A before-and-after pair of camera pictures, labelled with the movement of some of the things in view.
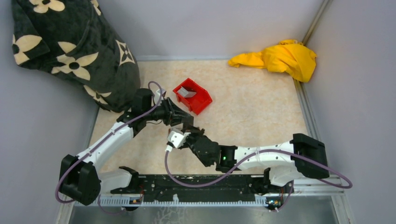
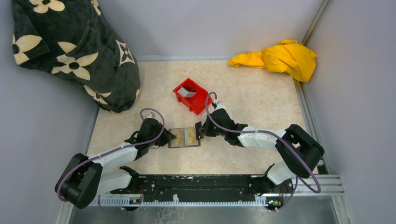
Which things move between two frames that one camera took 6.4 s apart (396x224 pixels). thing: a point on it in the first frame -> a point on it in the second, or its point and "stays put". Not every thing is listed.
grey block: x=183 y=92 stays put
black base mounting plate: x=240 y=188 stays put
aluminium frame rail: x=314 y=187 stays put
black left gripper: x=174 y=116 -> x=167 y=136
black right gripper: x=188 y=128 -> x=206 y=129
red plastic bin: x=196 y=97 stays put
